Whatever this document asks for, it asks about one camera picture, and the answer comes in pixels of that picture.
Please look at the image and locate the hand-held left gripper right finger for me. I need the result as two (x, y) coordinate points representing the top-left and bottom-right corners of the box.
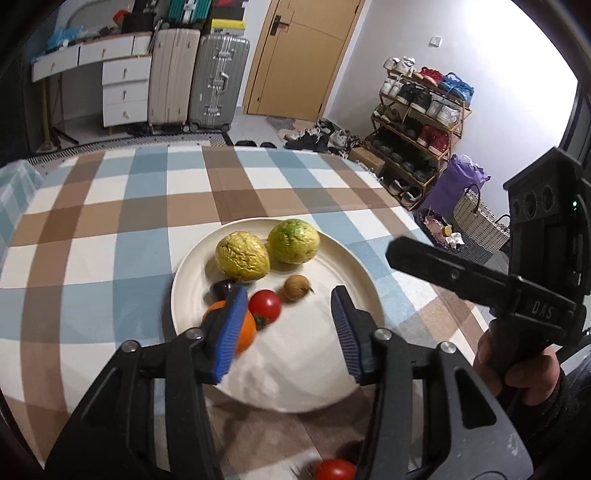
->
(331, 285), (536, 480)

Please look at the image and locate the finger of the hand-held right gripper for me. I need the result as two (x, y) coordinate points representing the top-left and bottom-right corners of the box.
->
(386, 236), (579, 345)

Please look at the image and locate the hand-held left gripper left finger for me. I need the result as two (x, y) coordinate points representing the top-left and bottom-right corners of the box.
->
(44, 285), (250, 480)

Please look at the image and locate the orange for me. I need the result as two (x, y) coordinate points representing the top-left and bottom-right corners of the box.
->
(202, 300), (257, 357)

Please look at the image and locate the red tomato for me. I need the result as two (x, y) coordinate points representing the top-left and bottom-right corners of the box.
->
(248, 289), (283, 327)
(314, 458), (358, 480)

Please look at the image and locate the small brown fruit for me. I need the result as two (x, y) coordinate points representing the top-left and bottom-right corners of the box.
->
(283, 274), (316, 304)

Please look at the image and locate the large cream plate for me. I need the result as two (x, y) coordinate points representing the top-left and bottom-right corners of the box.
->
(171, 217), (384, 413)

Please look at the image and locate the yellow wrinkled fruit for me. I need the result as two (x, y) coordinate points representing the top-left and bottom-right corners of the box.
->
(214, 232), (271, 284)

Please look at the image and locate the green guava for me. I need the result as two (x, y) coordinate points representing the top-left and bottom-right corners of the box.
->
(268, 220), (321, 265)

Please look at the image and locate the person's right forearm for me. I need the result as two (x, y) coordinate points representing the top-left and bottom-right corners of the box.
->
(517, 351), (591, 468)

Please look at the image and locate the person's right hand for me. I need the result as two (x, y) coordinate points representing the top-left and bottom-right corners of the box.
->
(475, 330), (562, 407)

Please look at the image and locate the black basket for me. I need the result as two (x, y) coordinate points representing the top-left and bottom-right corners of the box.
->
(413, 208), (491, 265)

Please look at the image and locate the woven basket bag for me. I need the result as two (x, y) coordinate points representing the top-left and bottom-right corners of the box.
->
(452, 183), (511, 253)

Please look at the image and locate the purple bag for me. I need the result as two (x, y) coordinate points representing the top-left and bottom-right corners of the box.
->
(424, 154), (489, 223)

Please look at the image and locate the brown cardboard box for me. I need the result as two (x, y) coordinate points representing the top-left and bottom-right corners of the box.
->
(346, 146), (387, 176)

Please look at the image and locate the brown blue checkered tablecloth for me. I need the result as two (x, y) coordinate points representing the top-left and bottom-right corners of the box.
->
(0, 145), (491, 480)

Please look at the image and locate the shoe rack with shoes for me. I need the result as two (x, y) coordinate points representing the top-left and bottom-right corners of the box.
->
(373, 56), (475, 206)

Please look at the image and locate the pile of scattered shoes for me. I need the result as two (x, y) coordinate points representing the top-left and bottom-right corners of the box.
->
(283, 119), (371, 156)

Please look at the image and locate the grey door mat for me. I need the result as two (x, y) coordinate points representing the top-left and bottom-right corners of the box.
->
(266, 115), (306, 140)

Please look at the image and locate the silver suitcase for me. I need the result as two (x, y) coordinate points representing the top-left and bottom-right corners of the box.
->
(188, 33), (251, 133)

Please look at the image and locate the teal checkered cloth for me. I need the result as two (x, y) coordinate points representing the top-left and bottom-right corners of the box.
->
(0, 161), (45, 260)

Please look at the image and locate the beige suitcase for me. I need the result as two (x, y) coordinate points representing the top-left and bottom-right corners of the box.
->
(147, 28), (202, 131)

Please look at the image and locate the white drawer cabinet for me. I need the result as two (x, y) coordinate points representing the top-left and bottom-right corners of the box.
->
(102, 55), (151, 128)

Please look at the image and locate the wooden door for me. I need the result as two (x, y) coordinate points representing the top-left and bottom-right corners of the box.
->
(243, 0), (366, 116)

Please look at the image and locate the white desk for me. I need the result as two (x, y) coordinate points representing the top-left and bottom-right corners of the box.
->
(31, 33), (153, 85)

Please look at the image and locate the black shoe box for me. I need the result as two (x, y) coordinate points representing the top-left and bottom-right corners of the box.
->
(212, 0), (246, 21)

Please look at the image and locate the plain black box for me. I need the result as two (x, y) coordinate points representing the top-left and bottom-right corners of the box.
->
(122, 11), (158, 33)

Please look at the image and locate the teal suitcase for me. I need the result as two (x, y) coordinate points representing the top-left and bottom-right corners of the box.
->
(165, 0), (213, 24)

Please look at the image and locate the blue plastic bag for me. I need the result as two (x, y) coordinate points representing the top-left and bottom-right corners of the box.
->
(48, 28), (84, 49)

